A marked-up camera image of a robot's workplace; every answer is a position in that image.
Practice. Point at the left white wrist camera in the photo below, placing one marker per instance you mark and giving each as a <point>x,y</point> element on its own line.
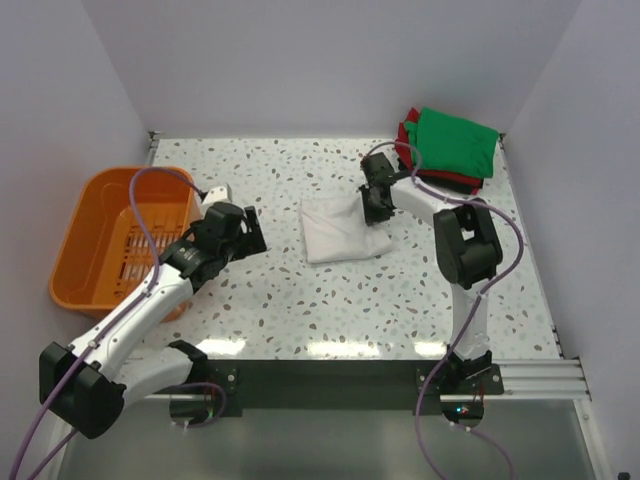
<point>219,193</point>

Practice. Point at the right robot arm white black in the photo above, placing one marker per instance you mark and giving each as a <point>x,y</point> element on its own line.
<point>468,253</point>

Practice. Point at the red folded t shirt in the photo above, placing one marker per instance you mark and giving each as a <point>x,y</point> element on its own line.
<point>404,153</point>

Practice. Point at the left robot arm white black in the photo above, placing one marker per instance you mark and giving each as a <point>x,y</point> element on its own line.
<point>81,383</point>

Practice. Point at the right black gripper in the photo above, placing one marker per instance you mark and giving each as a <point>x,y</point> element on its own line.
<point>370,215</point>

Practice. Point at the green folded t shirt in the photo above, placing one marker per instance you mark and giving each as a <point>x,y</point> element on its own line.
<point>449,143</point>

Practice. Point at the white t shirt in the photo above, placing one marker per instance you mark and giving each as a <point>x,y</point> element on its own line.
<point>334,230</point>

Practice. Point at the orange plastic basket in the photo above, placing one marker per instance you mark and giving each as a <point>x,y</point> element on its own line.
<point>105,254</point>

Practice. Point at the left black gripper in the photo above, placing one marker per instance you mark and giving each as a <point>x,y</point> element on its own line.
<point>249,243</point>

